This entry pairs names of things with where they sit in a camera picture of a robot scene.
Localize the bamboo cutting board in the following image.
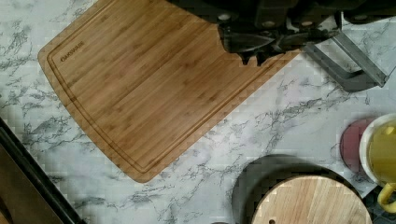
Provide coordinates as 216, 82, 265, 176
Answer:
38, 0, 296, 183

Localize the yellow mug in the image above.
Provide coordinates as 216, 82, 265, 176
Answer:
360, 114, 396, 214

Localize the black pot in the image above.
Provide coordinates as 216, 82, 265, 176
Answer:
232, 154, 361, 224

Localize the round wooden lid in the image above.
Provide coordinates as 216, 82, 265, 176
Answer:
249, 175, 373, 224

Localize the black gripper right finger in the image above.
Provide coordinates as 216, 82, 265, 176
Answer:
256, 18, 341, 66

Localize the red coaster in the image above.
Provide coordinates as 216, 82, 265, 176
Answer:
339, 118, 374, 175

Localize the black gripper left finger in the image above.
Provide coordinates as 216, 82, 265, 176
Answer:
218, 26, 275, 65

